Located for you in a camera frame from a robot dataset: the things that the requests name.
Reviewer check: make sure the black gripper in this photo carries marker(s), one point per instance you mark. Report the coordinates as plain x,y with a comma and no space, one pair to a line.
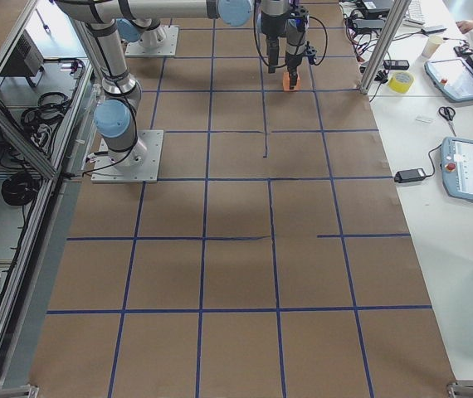
292,42

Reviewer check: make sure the orange foam block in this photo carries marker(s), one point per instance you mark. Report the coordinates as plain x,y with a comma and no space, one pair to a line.
290,82

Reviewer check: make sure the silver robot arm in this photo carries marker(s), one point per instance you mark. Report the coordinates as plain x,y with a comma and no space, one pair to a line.
279,31
115,119

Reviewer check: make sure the yellow tape roll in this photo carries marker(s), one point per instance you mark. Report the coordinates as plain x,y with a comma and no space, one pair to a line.
401,82

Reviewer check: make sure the white paper cup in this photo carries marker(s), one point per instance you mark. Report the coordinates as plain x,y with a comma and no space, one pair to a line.
432,45

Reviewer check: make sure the black power adapter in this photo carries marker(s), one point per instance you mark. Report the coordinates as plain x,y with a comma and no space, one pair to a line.
410,175

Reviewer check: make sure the black scissors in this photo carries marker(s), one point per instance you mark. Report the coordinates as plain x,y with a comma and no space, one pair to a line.
448,113

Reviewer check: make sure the blue teach pendant far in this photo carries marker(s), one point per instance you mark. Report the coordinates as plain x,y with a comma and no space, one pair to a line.
453,77

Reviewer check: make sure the blue teach pendant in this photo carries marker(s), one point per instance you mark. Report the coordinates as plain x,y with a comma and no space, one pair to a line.
453,77
457,167

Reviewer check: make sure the blue teach pendant near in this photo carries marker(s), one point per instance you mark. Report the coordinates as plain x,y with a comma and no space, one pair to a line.
457,167

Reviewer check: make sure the aluminium frame post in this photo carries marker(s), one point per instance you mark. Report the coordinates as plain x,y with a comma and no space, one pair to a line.
394,21

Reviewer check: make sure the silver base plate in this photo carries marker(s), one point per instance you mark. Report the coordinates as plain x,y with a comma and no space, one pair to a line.
159,42

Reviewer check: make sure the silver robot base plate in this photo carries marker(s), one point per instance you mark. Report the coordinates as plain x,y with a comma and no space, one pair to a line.
141,165

